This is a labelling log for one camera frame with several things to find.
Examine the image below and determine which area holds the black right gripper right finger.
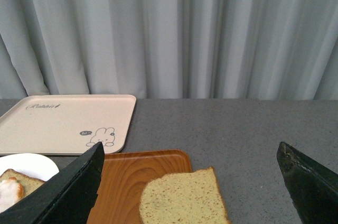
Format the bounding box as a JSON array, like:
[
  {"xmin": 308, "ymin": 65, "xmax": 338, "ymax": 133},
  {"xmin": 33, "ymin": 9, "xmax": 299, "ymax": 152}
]
[{"xmin": 277, "ymin": 142, "xmax": 337, "ymax": 223}]

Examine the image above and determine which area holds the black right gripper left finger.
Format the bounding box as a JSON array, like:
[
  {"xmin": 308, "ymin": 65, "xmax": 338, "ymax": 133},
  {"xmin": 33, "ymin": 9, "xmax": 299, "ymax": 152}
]
[{"xmin": 1, "ymin": 142, "xmax": 105, "ymax": 223}]

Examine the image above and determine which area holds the white round plate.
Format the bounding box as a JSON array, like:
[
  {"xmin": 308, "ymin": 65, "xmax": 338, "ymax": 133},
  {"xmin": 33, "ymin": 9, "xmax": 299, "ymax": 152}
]
[{"xmin": 1, "ymin": 153, "xmax": 59, "ymax": 181}]

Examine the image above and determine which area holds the bread slice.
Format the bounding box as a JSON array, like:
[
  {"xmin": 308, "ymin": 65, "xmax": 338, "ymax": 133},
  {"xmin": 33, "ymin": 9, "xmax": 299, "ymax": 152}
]
[
  {"xmin": 139, "ymin": 167, "xmax": 231, "ymax": 223},
  {"xmin": 1, "ymin": 169, "xmax": 45, "ymax": 198}
]

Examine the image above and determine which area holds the white egg filling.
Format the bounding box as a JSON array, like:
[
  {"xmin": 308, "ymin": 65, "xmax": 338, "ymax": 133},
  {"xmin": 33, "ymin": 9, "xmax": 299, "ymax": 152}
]
[{"xmin": 1, "ymin": 177, "xmax": 25, "ymax": 212}]

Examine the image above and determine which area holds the brown wooden tray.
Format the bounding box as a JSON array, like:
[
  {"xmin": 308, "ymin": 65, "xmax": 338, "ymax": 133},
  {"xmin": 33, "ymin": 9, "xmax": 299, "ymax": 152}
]
[{"xmin": 87, "ymin": 150, "xmax": 192, "ymax": 224}]

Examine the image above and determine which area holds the beige rabbit tray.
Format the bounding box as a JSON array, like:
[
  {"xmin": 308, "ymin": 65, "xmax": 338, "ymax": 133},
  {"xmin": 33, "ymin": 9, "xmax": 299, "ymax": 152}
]
[{"xmin": 1, "ymin": 95, "xmax": 136, "ymax": 155}]

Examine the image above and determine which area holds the grey-white curtain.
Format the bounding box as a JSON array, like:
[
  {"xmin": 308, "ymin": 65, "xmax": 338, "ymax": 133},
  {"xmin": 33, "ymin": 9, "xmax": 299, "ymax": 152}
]
[{"xmin": 1, "ymin": 0, "xmax": 337, "ymax": 100}]

